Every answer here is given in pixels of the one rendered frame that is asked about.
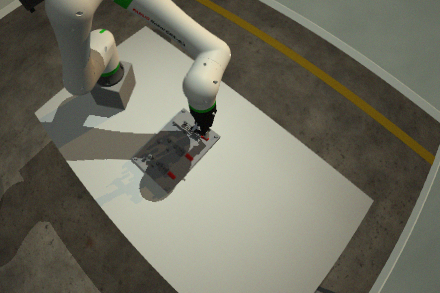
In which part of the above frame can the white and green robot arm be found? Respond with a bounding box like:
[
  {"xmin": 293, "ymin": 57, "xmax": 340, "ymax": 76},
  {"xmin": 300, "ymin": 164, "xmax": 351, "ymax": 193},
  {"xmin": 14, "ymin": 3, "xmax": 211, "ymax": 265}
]
[{"xmin": 45, "ymin": 0, "xmax": 231, "ymax": 120}]

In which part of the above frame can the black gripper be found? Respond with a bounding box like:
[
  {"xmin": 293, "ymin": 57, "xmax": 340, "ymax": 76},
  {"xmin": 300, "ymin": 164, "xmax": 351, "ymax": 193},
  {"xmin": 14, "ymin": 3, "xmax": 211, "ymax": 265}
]
[{"xmin": 191, "ymin": 115, "xmax": 215, "ymax": 139}]

